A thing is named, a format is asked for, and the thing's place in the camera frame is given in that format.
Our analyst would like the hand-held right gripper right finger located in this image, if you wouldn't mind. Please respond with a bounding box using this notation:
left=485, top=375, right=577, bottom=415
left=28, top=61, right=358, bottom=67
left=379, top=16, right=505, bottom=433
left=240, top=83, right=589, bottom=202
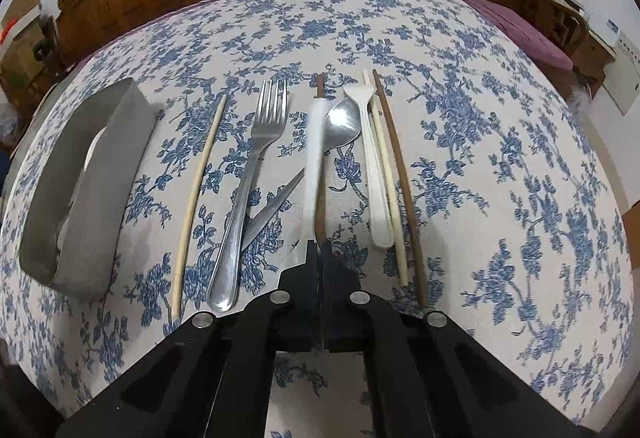
left=320, top=242, right=583, bottom=438

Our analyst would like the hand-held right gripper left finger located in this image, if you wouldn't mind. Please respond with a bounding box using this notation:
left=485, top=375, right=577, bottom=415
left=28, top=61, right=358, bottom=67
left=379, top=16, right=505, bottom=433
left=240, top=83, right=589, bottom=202
left=55, top=242, right=319, bottom=438

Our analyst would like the white plastic knife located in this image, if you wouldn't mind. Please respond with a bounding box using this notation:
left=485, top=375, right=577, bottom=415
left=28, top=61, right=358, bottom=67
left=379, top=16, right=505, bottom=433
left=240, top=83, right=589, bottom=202
left=300, top=99, right=330, bottom=244

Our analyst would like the cream chopstick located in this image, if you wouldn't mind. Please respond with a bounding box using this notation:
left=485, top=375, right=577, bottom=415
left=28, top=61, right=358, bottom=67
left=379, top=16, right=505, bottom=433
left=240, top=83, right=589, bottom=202
left=171, top=94, right=228, bottom=318
left=362, top=69, right=410, bottom=288

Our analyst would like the brown chopstick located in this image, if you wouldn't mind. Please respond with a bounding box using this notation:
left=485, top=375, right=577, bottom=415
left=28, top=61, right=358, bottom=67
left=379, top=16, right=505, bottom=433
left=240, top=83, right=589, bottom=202
left=314, top=74, right=326, bottom=244
left=372, top=69, right=430, bottom=308

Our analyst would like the grey metal utensil holder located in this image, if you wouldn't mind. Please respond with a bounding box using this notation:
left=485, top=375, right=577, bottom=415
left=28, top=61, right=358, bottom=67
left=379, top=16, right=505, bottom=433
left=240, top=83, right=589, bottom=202
left=19, top=78, right=160, bottom=301

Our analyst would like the white plastic spoon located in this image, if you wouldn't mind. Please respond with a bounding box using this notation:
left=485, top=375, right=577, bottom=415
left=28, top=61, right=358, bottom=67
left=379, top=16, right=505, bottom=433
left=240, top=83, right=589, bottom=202
left=342, top=85, right=396, bottom=249

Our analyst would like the metal fork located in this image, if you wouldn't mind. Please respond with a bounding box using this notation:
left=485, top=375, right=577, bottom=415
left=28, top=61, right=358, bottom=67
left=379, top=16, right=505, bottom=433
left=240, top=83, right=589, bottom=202
left=207, top=78, right=289, bottom=313

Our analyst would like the metal spoon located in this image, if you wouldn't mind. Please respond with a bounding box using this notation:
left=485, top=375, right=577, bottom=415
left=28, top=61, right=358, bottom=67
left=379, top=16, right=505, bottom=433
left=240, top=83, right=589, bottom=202
left=240, top=97, right=363, bottom=251

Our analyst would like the blue floral tablecloth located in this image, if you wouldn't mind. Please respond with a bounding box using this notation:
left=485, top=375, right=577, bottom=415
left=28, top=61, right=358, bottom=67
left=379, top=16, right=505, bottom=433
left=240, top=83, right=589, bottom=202
left=0, top=0, right=633, bottom=438

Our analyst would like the purple seat cushion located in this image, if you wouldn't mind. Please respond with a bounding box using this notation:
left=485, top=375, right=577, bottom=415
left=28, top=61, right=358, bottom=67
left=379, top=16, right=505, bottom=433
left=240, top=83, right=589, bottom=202
left=465, top=0, right=574, bottom=70

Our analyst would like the white appliance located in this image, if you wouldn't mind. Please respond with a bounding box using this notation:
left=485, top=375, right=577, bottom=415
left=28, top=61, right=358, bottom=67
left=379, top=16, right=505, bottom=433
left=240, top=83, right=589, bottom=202
left=600, top=18, right=640, bottom=116

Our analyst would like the cardboard box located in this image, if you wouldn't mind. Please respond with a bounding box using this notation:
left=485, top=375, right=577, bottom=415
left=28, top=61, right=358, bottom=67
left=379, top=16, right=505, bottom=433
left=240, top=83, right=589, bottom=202
left=0, top=0, right=45, bottom=74

